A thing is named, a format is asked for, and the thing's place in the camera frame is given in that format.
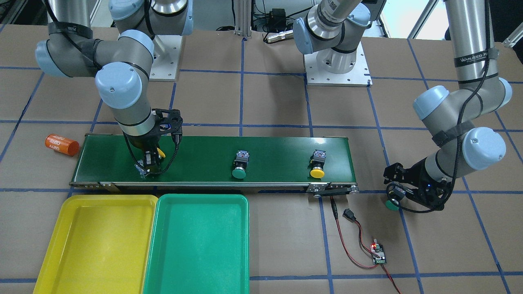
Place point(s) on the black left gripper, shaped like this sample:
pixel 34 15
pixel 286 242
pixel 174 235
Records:
pixel 417 173

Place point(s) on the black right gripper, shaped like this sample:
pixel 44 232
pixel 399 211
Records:
pixel 142 143

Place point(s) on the yellow push button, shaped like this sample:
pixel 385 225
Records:
pixel 150 164
pixel 317 162

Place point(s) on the green push button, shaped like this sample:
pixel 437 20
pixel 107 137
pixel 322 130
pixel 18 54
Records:
pixel 395 193
pixel 240 163

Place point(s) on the orange cylinder marked 4680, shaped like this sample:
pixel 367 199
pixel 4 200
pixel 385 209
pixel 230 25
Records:
pixel 62 144

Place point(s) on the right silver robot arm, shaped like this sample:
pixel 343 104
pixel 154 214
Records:
pixel 122 67

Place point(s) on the green conveyor belt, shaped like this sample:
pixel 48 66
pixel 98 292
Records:
pixel 205 162

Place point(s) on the small motor controller board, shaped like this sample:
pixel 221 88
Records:
pixel 378 254

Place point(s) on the yellow plastic tray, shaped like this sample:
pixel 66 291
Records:
pixel 99 245

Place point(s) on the green plastic tray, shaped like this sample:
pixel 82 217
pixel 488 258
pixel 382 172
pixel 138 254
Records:
pixel 200 245

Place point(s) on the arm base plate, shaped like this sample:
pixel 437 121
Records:
pixel 167 53
pixel 330 68

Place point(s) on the aluminium frame post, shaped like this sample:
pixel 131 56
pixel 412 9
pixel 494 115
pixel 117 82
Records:
pixel 243 10

